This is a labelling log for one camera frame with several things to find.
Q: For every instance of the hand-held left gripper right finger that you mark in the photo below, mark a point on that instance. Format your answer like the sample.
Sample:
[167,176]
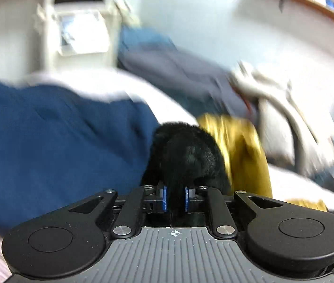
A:
[187,199]

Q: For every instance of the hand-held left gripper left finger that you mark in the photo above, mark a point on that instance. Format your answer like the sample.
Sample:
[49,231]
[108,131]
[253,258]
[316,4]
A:
[164,198]

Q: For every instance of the gold jacket with black lining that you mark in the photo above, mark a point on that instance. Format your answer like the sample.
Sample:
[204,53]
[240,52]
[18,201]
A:
[184,153]

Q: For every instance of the white bed sheet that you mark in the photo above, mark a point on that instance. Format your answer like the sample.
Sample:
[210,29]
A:
[161,106]

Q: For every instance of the cream padded jacket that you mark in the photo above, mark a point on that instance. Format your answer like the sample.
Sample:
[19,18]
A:
[276,123]

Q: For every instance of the navy blue garment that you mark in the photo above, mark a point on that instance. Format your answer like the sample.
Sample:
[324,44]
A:
[52,153]

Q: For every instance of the grey duvet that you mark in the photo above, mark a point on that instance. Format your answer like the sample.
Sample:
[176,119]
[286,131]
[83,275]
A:
[184,73]

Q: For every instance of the blue pillow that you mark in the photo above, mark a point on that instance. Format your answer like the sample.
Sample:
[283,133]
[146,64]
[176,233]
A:
[143,38]

